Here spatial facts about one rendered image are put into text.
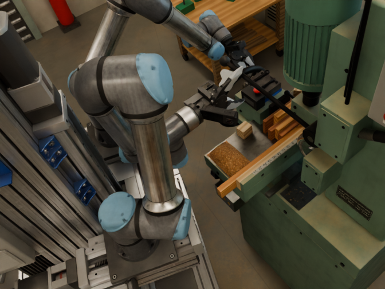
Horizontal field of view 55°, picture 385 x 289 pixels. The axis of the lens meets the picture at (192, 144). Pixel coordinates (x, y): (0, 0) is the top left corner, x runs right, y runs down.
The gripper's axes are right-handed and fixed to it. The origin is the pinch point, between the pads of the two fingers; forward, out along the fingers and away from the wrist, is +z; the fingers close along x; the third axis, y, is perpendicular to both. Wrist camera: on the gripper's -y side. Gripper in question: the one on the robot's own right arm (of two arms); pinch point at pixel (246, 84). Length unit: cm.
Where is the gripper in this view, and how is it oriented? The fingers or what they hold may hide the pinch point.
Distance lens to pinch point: 120.7
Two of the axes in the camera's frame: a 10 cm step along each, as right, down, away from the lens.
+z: 7.8, -5.7, 2.5
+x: 1.5, 5.6, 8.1
